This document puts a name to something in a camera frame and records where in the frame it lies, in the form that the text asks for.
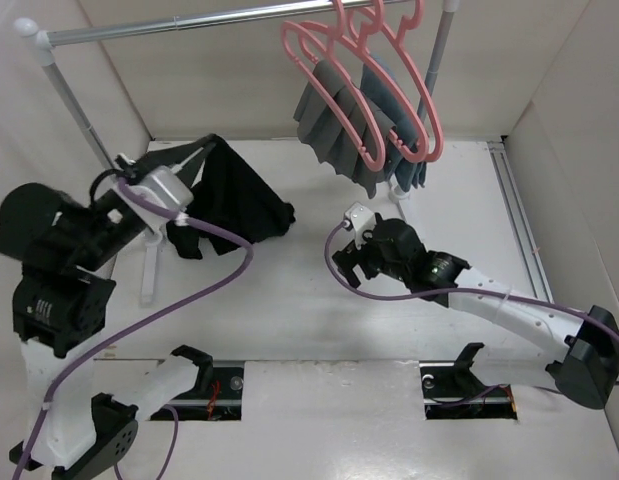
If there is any black t shirt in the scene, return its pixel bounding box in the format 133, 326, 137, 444
138, 134, 296, 244

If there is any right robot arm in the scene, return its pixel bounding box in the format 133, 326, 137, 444
324, 209, 619, 410

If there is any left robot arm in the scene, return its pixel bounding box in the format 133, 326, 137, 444
0, 141, 213, 479

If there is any blue t shirt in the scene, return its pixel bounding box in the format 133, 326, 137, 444
360, 65, 427, 192

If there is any grey t shirt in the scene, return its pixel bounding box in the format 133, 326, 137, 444
293, 60, 385, 198

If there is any front pink hanger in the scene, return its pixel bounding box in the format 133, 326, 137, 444
281, 20, 388, 172

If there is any pink hanger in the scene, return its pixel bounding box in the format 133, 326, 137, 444
347, 0, 444, 164
281, 1, 444, 172
281, 20, 388, 172

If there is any rear pink hanger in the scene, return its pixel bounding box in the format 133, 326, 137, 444
347, 0, 444, 164

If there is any middle pink hanger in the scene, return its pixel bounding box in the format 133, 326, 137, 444
281, 1, 444, 172

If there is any metal clothes rack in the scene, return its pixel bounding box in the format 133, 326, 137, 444
12, 0, 463, 305

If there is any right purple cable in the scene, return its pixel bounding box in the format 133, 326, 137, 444
322, 222, 619, 389

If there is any purple cable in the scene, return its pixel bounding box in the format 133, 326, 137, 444
11, 180, 255, 480
322, 222, 619, 389

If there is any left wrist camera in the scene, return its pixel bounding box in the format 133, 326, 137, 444
113, 166, 194, 232

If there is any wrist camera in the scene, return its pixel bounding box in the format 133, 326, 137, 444
343, 202, 376, 249
113, 166, 194, 232

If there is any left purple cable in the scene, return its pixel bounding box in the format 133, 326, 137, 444
11, 180, 255, 480

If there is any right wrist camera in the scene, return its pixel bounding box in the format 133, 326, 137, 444
343, 202, 376, 249

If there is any aluminium rail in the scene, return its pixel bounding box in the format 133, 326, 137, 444
487, 141, 554, 302

